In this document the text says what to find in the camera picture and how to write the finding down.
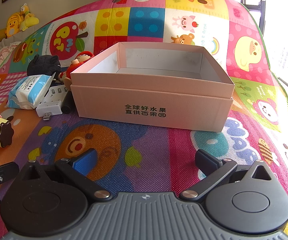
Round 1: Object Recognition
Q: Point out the white battery charger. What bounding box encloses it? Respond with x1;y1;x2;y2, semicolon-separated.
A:
36;85;71;122

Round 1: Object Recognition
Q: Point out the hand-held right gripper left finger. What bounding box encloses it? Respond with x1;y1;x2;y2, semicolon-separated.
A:
21;149;111;201

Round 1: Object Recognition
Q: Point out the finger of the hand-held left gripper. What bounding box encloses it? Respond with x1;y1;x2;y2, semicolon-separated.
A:
0;162;20;207

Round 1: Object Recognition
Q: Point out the pink cardboard box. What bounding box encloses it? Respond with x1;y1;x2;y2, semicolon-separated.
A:
70;42;235;133

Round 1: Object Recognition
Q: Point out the white floral cloth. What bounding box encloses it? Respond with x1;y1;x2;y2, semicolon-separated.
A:
0;41;22;73

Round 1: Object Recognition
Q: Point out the colourful printed play mat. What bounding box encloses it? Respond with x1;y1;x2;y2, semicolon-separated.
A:
0;0;288;240

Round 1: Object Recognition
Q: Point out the red hooded doll figure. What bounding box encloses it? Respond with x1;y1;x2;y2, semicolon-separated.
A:
53;51;96;91

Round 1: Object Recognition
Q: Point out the small black cylinder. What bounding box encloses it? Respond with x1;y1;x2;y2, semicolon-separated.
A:
61;95;72;114

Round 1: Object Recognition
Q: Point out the black plush toy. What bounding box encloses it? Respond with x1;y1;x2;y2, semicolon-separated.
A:
27;54;61;77

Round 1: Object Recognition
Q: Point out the white blue tissue pack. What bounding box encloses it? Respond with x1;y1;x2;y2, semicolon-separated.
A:
7;74;56;110

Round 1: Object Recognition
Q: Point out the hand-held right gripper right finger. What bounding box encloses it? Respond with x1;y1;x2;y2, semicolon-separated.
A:
180;149;280;202

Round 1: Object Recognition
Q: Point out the yellow duck plush toy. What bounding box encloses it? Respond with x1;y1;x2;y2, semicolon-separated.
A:
6;12;26;38

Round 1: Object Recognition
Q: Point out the yellow green plush toy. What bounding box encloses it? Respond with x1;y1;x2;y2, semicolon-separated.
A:
19;3;40;32

